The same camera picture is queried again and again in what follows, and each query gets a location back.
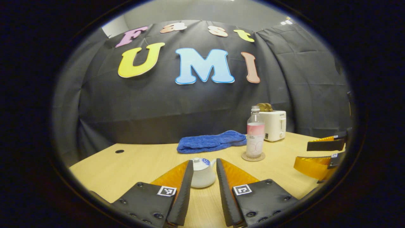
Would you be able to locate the white ceramic teacup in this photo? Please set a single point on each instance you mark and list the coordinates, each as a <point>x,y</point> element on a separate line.
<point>202,179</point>

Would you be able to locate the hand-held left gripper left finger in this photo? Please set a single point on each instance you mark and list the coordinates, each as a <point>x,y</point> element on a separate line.
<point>183,196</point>

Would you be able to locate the white toaster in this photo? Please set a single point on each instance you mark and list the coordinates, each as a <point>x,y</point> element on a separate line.
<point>275,126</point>

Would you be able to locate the brown toast slice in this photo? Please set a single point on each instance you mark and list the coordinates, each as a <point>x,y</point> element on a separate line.
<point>262,107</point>
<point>270,107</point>

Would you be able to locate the black backdrop cloth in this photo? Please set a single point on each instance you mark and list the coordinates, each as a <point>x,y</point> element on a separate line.
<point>142,107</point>

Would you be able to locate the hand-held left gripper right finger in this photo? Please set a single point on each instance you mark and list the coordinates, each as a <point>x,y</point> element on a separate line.
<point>226,196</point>

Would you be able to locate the clear water bottle pink label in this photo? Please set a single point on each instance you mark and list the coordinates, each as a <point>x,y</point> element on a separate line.
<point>254,139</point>

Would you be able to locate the small ceiling light panel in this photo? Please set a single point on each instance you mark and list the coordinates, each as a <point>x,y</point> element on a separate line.
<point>286,21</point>

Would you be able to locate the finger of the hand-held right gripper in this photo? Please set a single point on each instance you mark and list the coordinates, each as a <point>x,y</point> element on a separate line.
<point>337,160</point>
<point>326,145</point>

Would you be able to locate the blue towel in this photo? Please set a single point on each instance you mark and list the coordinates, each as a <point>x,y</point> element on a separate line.
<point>212,142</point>

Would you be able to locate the round wooden coaster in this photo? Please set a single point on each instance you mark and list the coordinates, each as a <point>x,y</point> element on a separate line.
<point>253,160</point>

